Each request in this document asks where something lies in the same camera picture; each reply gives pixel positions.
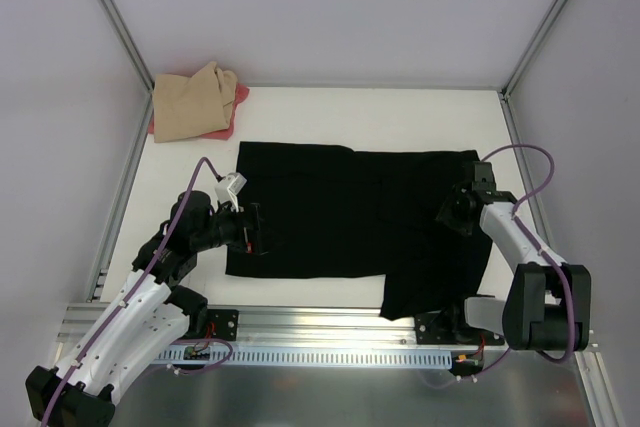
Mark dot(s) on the beige folded t shirt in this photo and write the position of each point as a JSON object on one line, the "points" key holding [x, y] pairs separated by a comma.
{"points": [[186, 107]]}

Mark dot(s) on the front aluminium rail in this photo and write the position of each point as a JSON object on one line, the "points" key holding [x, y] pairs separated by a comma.
{"points": [[358, 328]]}

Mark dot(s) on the left aluminium frame post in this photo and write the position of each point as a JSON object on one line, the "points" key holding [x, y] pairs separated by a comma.
{"points": [[120, 28]]}

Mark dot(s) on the black t shirt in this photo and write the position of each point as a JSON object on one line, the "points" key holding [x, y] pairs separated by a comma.
{"points": [[333, 212]]}

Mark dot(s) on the white slotted cable duct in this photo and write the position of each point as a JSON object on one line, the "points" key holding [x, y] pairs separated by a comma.
{"points": [[429, 359]]}

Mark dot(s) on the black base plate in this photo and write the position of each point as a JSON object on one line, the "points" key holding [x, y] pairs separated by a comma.
{"points": [[440, 328], [222, 324]]}

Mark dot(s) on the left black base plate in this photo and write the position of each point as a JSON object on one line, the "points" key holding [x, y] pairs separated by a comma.
{"points": [[222, 324]]}

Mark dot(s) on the right aluminium frame post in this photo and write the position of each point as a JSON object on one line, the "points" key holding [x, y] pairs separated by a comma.
{"points": [[533, 47]]}

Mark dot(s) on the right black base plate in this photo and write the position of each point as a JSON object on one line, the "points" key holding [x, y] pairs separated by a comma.
{"points": [[440, 328]]}

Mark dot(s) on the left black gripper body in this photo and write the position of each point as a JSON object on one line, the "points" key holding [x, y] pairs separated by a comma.
{"points": [[254, 228]]}

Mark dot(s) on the left side aluminium rail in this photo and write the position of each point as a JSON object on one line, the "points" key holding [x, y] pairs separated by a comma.
{"points": [[116, 214]]}

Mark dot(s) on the aluminium frame post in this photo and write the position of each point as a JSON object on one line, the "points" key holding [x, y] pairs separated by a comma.
{"points": [[533, 47], [120, 28]]}

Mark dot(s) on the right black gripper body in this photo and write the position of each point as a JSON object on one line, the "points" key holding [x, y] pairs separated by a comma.
{"points": [[454, 212]]}

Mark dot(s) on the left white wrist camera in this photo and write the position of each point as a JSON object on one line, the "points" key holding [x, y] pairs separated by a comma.
{"points": [[227, 190]]}

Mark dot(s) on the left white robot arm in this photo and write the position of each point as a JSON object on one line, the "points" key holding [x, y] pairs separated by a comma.
{"points": [[84, 387]]}

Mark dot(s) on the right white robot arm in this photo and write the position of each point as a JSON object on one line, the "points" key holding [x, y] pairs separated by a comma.
{"points": [[548, 306]]}

